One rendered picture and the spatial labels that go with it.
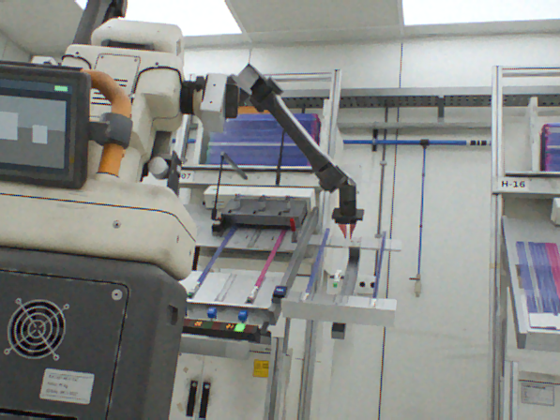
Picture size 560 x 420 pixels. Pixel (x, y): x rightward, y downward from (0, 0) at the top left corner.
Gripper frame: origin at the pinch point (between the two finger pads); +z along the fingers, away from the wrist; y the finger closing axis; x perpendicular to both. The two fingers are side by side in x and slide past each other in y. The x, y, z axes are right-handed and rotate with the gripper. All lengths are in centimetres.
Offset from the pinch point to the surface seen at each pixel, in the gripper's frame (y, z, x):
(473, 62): -56, 0, -260
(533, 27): -96, -21, -270
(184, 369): 63, 56, 13
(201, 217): 70, 17, -39
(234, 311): 35.7, 19.0, 21.6
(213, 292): 46, 18, 13
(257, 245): 38.7, 17.2, -18.7
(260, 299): 28.3, 18.0, 14.9
